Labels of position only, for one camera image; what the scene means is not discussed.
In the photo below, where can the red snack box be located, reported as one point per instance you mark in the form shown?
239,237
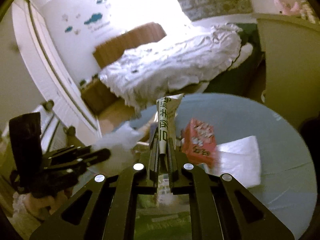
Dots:
199,143

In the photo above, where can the white crumpled plastic bag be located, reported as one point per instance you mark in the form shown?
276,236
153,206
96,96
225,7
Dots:
120,143

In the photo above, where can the green milk carton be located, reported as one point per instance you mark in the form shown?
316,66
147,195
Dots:
166,109

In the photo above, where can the wooden bed headboard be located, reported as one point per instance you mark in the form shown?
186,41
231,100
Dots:
111,50

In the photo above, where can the pink plush toy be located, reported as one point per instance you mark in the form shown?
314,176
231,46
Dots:
288,7

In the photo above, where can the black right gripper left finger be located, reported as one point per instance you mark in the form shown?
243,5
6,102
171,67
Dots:
106,209

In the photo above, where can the white wardrobe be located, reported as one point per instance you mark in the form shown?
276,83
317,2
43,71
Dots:
49,74

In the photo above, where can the wooden nightstand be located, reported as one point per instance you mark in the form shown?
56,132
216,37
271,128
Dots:
97,96

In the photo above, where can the left hand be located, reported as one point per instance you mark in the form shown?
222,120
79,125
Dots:
26,205

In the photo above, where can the white rumpled duvet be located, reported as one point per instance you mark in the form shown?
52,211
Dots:
151,71

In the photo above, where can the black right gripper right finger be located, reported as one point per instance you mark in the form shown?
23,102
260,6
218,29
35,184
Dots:
220,206

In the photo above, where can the white cabinet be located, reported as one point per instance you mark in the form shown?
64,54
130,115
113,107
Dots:
291,47

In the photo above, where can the white tissue pack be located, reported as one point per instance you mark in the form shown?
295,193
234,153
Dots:
241,159

